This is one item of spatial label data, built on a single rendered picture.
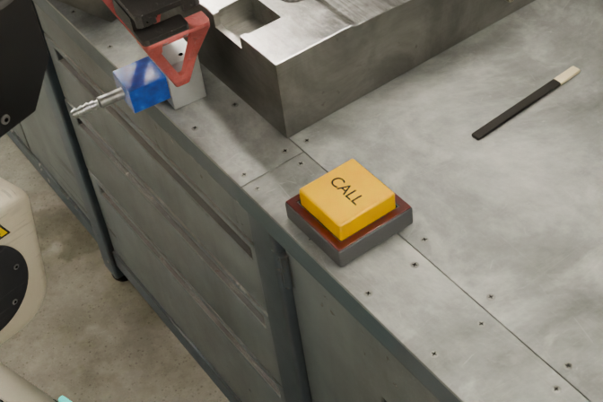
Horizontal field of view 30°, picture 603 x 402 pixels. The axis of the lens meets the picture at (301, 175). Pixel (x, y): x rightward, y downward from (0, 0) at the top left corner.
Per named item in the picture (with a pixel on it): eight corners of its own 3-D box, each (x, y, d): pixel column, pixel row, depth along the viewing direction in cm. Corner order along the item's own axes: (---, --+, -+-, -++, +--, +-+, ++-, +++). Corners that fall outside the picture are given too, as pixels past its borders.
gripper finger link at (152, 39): (192, 46, 113) (174, -33, 107) (223, 82, 109) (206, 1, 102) (131, 73, 111) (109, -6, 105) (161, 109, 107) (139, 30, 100)
